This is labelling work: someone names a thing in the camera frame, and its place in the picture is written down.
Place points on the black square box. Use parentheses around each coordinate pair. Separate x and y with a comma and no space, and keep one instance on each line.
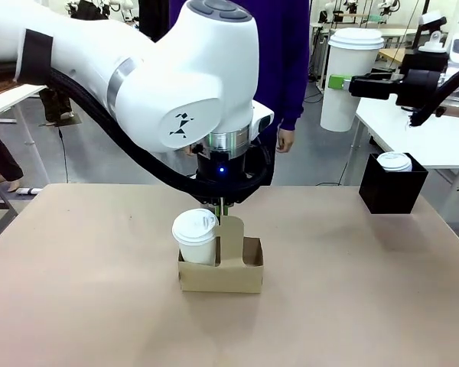
(392,191)

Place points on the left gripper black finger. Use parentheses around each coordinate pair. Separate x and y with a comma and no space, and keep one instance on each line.
(227,208)
(217,210)

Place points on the large white lidded paper cup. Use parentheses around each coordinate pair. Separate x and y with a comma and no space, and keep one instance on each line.
(344,76)

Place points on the white table grey legs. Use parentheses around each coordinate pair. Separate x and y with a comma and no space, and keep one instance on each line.
(405,130)

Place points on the person torso purple sweater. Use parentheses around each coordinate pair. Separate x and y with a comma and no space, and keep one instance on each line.
(279,57)

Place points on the bystander dark trouser legs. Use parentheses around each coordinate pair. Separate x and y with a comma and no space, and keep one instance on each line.
(0,156)

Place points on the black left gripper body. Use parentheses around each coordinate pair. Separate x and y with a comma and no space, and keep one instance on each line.
(222,172)

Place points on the small white cup printed lid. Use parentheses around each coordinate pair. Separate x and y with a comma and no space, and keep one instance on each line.
(396,161)

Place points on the brown cardboard cup carrier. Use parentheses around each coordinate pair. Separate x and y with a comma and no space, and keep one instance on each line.
(222,275)

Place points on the small white lidded paper cup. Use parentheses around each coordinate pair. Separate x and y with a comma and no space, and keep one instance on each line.
(197,239)

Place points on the white table wood edge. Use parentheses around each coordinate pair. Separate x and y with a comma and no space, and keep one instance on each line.
(11,97)

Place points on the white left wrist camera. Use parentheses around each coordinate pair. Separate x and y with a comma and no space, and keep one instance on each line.
(263,118)

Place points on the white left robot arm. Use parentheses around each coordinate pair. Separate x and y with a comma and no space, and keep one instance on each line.
(157,76)

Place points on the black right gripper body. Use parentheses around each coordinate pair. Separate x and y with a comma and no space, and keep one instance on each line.
(420,82)

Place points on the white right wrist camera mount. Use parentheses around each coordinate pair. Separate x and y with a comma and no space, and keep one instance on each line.
(433,30)

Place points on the person right hand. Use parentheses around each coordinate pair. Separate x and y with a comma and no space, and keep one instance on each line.
(191,151)

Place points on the person left hand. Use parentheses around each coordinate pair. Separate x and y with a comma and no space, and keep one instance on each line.
(285,139)

